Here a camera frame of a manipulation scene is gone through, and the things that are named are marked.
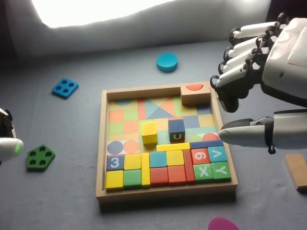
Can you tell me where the blue four-hole square piece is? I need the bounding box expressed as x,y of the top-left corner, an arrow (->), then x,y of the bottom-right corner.
51,77 -> 79,100

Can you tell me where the wooden block with red shape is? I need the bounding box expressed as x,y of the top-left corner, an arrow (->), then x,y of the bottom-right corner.
180,82 -> 212,106

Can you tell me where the yellow cube block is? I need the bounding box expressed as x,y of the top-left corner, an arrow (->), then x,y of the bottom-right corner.
140,121 -> 158,145

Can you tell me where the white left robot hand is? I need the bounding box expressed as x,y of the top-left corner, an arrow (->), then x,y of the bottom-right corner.
0,107 -> 24,166

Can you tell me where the green five-hole pentagon piece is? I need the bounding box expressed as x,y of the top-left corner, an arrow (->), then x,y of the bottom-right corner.
26,144 -> 56,172

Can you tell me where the teal round disc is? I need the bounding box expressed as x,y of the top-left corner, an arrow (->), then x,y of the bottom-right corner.
155,52 -> 179,73

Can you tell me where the dark blue U cube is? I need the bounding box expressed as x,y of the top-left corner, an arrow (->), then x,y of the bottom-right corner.
167,118 -> 186,144

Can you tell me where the plain wooden plank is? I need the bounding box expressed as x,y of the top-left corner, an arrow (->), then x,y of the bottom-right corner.
284,153 -> 307,192

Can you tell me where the grey table cloth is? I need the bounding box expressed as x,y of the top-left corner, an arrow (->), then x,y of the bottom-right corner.
0,0 -> 307,230

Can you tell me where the magenta round disc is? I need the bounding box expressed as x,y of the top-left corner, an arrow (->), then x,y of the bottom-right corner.
207,217 -> 240,230

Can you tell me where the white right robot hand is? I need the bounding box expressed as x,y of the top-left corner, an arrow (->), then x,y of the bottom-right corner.
210,13 -> 307,155

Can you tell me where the wooden puzzle tray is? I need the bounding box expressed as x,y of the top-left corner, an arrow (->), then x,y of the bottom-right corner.
95,80 -> 239,206

